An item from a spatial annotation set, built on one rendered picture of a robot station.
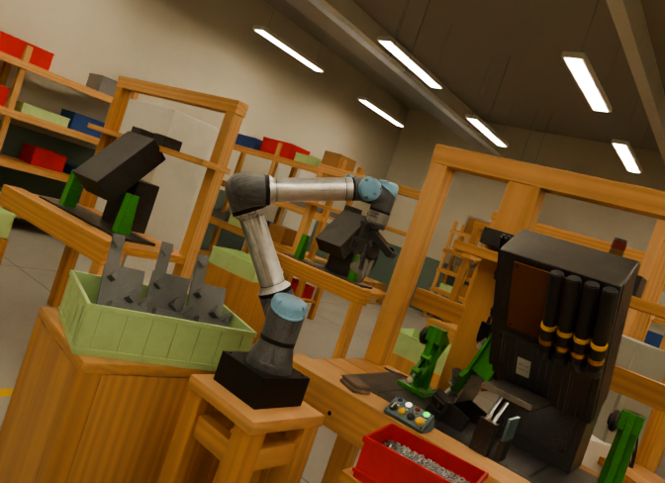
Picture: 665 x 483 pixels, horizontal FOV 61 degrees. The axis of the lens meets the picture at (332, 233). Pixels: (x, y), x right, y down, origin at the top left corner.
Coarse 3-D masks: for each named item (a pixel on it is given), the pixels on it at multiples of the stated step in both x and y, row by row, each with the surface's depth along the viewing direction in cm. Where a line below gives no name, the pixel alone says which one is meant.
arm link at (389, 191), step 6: (384, 180) 192; (384, 186) 191; (390, 186) 191; (396, 186) 192; (384, 192) 191; (390, 192) 191; (396, 192) 193; (378, 198) 191; (384, 198) 191; (390, 198) 192; (372, 204) 193; (378, 204) 192; (384, 204) 191; (390, 204) 192; (378, 210) 192; (384, 210) 192; (390, 210) 193
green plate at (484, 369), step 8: (488, 344) 194; (480, 352) 194; (488, 352) 194; (472, 360) 195; (480, 360) 195; (488, 360) 193; (472, 368) 196; (480, 368) 195; (488, 368) 193; (488, 376) 192
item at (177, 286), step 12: (168, 252) 217; (156, 264) 217; (156, 276) 216; (168, 276) 219; (168, 288) 218; (180, 288) 221; (156, 300) 216; (168, 300) 218; (156, 312) 210; (168, 312) 212
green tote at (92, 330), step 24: (72, 288) 200; (96, 288) 216; (144, 288) 226; (72, 312) 191; (96, 312) 178; (120, 312) 182; (72, 336) 183; (96, 336) 180; (120, 336) 184; (144, 336) 188; (168, 336) 193; (192, 336) 197; (216, 336) 202; (240, 336) 207; (144, 360) 190; (168, 360) 194; (192, 360) 199; (216, 360) 204
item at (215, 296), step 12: (204, 264) 228; (204, 276) 229; (192, 288) 225; (216, 288) 231; (192, 300) 224; (204, 300) 227; (216, 300) 230; (192, 312) 223; (204, 312) 226; (216, 324) 222; (228, 324) 225
